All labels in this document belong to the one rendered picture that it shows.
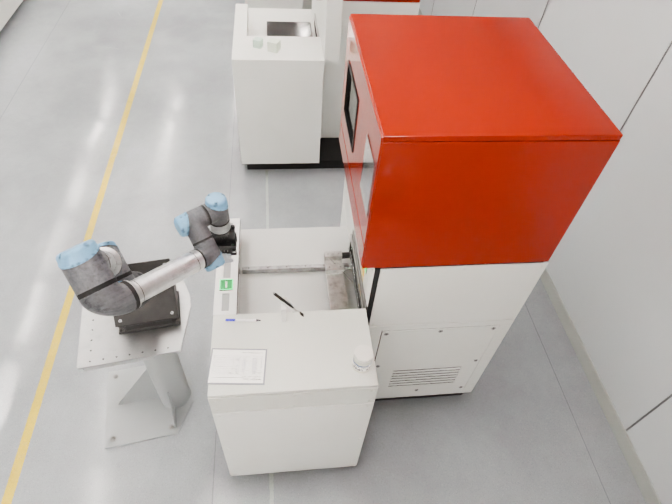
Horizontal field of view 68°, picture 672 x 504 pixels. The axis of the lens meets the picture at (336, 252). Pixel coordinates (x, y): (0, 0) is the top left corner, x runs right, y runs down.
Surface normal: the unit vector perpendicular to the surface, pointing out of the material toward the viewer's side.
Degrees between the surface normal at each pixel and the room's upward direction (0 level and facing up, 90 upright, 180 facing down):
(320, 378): 0
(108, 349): 0
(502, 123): 0
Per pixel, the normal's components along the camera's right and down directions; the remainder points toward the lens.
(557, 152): 0.11, 0.75
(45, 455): 0.07, -0.66
